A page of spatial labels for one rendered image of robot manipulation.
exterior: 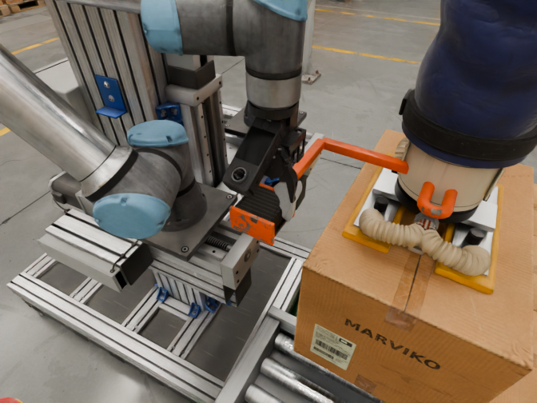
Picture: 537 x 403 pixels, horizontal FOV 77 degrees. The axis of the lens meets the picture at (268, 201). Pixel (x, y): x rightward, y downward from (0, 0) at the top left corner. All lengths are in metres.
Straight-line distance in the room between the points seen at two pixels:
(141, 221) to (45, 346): 1.52
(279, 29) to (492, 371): 0.64
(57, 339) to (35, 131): 1.56
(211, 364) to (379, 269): 0.99
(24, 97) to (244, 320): 1.25
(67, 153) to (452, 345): 0.71
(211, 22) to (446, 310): 0.59
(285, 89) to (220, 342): 1.26
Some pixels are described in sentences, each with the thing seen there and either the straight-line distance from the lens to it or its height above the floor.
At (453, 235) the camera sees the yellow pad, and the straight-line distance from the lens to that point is 0.79.
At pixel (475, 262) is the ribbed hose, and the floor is 1.15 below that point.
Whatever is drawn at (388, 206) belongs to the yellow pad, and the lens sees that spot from 0.80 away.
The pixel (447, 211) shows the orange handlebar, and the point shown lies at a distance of 0.66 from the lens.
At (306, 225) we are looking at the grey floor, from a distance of 2.23.
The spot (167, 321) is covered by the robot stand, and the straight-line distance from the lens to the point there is 1.65.
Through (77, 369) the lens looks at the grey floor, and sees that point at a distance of 1.94.
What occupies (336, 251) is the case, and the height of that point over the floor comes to 1.07.
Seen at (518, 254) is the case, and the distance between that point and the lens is 0.86.
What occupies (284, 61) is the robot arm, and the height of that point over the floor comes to 1.47.
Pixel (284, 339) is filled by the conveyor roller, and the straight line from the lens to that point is 1.18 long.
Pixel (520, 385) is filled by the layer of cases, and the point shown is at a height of 0.54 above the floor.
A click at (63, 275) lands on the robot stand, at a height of 0.21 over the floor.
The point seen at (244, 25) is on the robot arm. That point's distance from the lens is 0.43.
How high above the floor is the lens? 1.62
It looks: 43 degrees down
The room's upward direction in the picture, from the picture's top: straight up
